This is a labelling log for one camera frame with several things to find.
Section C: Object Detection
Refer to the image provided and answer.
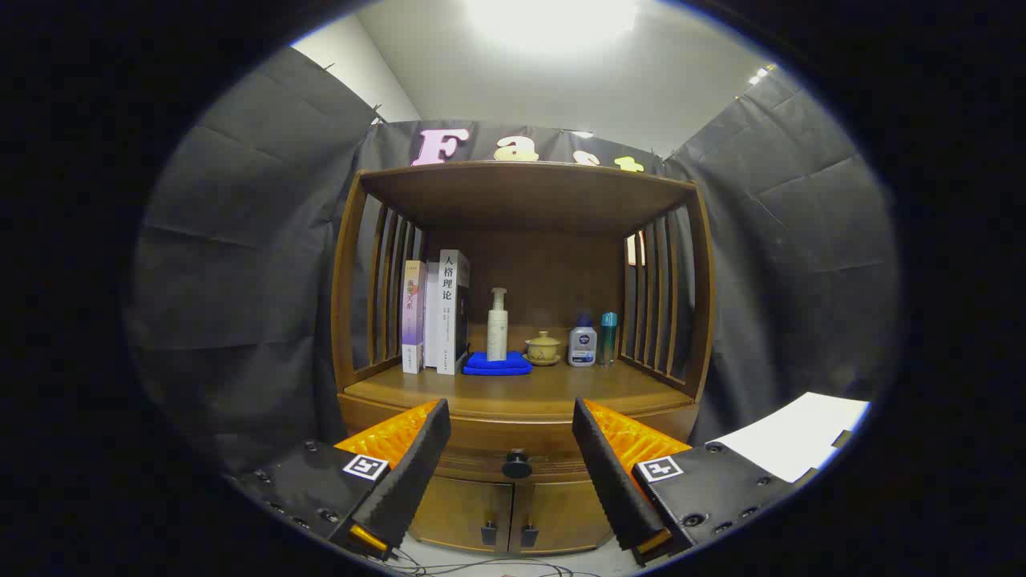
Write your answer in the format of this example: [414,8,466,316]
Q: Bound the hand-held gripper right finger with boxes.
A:
[572,397,818,567]

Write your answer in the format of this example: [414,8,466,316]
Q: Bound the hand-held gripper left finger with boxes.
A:
[232,398,452,562]

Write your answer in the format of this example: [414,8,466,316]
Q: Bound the wooden drawer with black knob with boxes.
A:
[340,394,700,483]

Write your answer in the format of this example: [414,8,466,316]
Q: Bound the wooden cabinet door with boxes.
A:
[409,477,514,554]
[510,479,614,555]

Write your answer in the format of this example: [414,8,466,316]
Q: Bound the wooden countertop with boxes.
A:
[341,358,697,422]

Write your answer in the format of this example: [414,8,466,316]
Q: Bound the wooden cabinet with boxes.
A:
[331,160,717,556]

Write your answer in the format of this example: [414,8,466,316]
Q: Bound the blue folded cloth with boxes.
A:
[463,351,533,377]

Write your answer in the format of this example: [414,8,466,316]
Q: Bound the white bottle with blue cap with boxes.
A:
[568,314,598,368]

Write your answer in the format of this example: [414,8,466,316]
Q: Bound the teal bottle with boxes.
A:
[597,312,619,366]

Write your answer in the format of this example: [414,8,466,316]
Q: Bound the thin white book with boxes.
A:
[423,261,442,369]

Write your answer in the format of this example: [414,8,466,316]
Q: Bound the yellow lidded teacup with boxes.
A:
[523,331,563,367]

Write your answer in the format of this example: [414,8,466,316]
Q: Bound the pink and purple book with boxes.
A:
[401,260,427,374]

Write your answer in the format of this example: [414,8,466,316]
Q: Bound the white pump bottle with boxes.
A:
[487,288,509,362]

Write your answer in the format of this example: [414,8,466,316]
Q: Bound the thick white book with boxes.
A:
[437,249,471,376]

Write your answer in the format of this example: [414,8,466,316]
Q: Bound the white panel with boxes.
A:
[713,392,871,483]

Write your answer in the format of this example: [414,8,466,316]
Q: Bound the floor cables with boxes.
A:
[385,553,578,577]

